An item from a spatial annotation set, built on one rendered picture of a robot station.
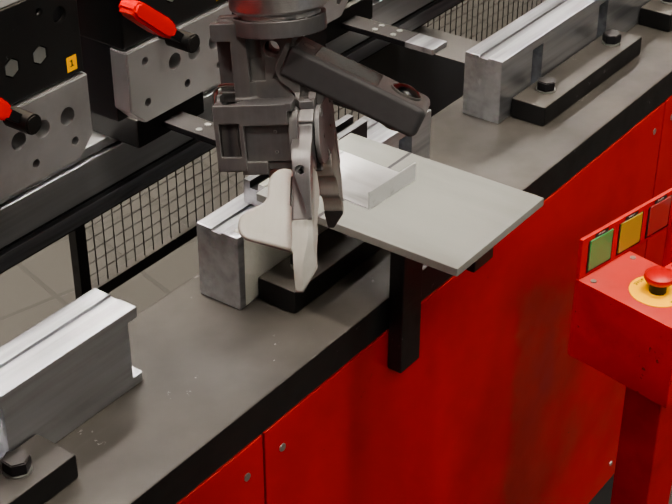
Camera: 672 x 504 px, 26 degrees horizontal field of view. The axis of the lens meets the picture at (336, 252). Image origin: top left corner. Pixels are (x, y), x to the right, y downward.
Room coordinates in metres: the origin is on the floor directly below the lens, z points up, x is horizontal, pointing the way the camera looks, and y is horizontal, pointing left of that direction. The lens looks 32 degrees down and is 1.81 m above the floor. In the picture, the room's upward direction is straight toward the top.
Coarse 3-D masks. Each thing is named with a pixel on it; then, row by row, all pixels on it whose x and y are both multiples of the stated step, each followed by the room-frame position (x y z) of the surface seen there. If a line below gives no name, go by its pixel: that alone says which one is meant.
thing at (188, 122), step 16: (176, 112) 1.58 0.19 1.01; (192, 112) 1.61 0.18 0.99; (96, 128) 1.57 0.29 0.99; (112, 128) 1.55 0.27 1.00; (128, 128) 1.54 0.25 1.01; (144, 128) 1.54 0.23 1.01; (160, 128) 1.56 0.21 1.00; (176, 128) 1.55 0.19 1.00; (192, 128) 1.54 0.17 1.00; (208, 128) 1.54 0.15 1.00; (144, 144) 1.54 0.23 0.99
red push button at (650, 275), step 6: (648, 270) 1.54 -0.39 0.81; (654, 270) 1.54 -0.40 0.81; (660, 270) 1.53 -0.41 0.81; (666, 270) 1.54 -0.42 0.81; (648, 276) 1.53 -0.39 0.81; (654, 276) 1.52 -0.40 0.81; (660, 276) 1.52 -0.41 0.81; (666, 276) 1.52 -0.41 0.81; (648, 282) 1.52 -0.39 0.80; (654, 282) 1.52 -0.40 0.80; (660, 282) 1.51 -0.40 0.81; (666, 282) 1.51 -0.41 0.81; (654, 288) 1.52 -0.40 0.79; (660, 288) 1.52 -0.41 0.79; (666, 288) 1.53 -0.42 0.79; (654, 294) 1.52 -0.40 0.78; (660, 294) 1.52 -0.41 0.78
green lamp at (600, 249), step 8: (608, 232) 1.59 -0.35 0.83; (592, 240) 1.57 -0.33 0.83; (600, 240) 1.58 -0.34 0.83; (608, 240) 1.59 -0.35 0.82; (592, 248) 1.57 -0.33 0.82; (600, 248) 1.58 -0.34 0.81; (608, 248) 1.59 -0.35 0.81; (592, 256) 1.57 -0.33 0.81; (600, 256) 1.58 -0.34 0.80; (608, 256) 1.59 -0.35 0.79; (592, 264) 1.57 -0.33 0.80
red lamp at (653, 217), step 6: (666, 198) 1.68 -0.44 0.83; (660, 204) 1.66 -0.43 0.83; (666, 204) 1.67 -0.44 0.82; (654, 210) 1.66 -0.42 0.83; (660, 210) 1.67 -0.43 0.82; (666, 210) 1.68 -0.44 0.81; (654, 216) 1.66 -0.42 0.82; (660, 216) 1.67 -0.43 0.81; (666, 216) 1.68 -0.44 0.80; (648, 222) 1.65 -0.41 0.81; (654, 222) 1.66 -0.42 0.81; (660, 222) 1.67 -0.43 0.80; (666, 222) 1.68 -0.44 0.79; (648, 228) 1.65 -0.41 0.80; (654, 228) 1.66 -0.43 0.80; (660, 228) 1.67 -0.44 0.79; (648, 234) 1.65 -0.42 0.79
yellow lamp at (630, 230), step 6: (636, 216) 1.63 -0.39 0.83; (642, 216) 1.64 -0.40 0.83; (624, 222) 1.61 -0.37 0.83; (630, 222) 1.62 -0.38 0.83; (636, 222) 1.63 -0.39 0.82; (624, 228) 1.61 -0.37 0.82; (630, 228) 1.62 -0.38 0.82; (636, 228) 1.63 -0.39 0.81; (624, 234) 1.61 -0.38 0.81; (630, 234) 1.62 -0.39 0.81; (636, 234) 1.63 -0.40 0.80; (624, 240) 1.62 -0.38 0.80; (630, 240) 1.62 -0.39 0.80; (636, 240) 1.63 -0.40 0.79; (624, 246) 1.62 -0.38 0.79; (618, 252) 1.61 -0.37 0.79
